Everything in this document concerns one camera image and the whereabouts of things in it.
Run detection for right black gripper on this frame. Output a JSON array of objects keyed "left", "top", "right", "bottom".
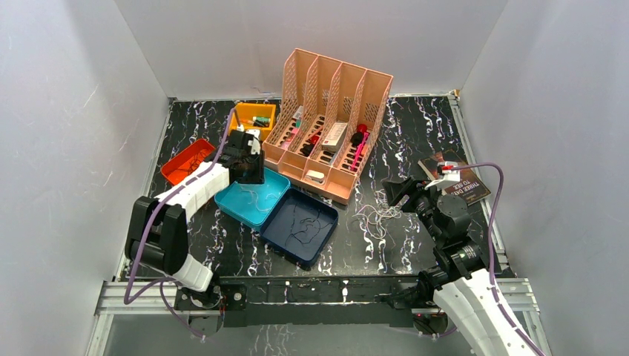
[{"left": 382, "top": 174, "right": 446, "bottom": 243}]

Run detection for thin cables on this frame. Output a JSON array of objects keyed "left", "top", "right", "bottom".
[{"left": 351, "top": 188, "right": 406, "bottom": 242}]

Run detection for black cable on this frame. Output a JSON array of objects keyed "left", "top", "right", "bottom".
[
  {"left": 179, "top": 149, "right": 210, "bottom": 173},
  {"left": 285, "top": 206, "right": 328, "bottom": 247}
]

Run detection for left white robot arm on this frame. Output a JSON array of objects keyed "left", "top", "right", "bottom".
[{"left": 125, "top": 126, "right": 265, "bottom": 309}]

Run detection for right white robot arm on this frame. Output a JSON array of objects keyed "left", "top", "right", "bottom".
[{"left": 383, "top": 178, "right": 543, "bottom": 355}]

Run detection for teal plastic tray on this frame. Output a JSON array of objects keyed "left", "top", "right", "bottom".
[{"left": 214, "top": 168, "right": 291, "bottom": 232}]

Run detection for markers in yellow bin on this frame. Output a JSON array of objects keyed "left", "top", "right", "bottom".
[{"left": 244, "top": 116, "right": 271, "bottom": 128}]

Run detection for yellow plastic bin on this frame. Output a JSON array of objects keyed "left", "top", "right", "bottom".
[{"left": 229, "top": 102, "right": 277, "bottom": 141}]

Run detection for orange plastic tray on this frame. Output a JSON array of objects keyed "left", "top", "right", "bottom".
[{"left": 160, "top": 139, "right": 215, "bottom": 185}]

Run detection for white stapler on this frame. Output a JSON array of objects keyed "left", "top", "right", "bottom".
[{"left": 305, "top": 170, "right": 326, "bottom": 184}]

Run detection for pink pen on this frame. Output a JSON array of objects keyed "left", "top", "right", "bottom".
[{"left": 349, "top": 131, "right": 370, "bottom": 172}]

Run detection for red black bottle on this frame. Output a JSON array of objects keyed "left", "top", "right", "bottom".
[{"left": 350, "top": 124, "right": 368, "bottom": 148}]

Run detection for dark blue plastic tray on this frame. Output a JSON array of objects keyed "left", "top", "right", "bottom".
[{"left": 260, "top": 188, "right": 339, "bottom": 269}]

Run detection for brown book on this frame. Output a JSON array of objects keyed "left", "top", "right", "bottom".
[{"left": 418, "top": 149, "right": 490, "bottom": 205}]

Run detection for white pink box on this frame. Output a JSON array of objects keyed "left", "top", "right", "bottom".
[{"left": 322, "top": 121, "right": 348, "bottom": 152}]

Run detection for peach file organizer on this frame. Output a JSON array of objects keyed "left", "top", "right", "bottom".
[{"left": 262, "top": 49, "right": 393, "bottom": 204}]

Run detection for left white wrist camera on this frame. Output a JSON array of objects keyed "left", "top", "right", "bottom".
[{"left": 236, "top": 125, "right": 261, "bottom": 155}]

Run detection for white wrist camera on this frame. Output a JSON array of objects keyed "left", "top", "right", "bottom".
[
  {"left": 424, "top": 161, "right": 461, "bottom": 190},
  {"left": 236, "top": 125, "right": 261, "bottom": 155}
]

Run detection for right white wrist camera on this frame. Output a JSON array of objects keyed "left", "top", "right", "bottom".
[{"left": 424, "top": 161, "right": 461, "bottom": 190}]

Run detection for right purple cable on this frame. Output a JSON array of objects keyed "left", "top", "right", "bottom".
[{"left": 444, "top": 162, "right": 547, "bottom": 356}]

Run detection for purple cable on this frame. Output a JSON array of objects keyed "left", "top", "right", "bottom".
[
  {"left": 444, "top": 162, "right": 547, "bottom": 356},
  {"left": 122, "top": 108, "right": 240, "bottom": 340}
]

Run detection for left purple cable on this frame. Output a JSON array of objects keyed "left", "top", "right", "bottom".
[{"left": 122, "top": 108, "right": 240, "bottom": 340}]

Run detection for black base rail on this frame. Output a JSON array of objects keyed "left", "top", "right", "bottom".
[{"left": 174, "top": 275, "right": 455, "bottom": 338}]

